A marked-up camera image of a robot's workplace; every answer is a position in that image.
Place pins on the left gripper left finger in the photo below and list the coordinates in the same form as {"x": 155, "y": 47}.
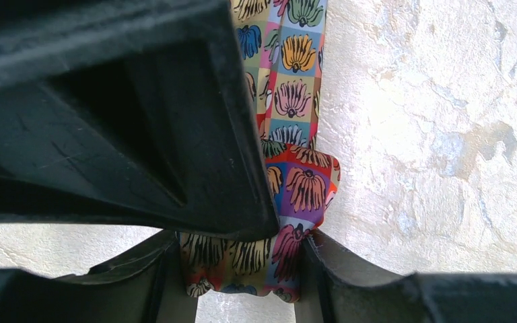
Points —
{"x": 143, "y": 284}

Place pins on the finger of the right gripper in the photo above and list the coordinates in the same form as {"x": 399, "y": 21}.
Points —
{"x": 129, "y": 113}

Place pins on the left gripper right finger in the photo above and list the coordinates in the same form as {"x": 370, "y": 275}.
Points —
{"x": 339, "y": 286}

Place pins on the colourful patterned tie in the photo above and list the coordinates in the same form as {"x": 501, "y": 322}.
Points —
{"x": 282, "y": 47}

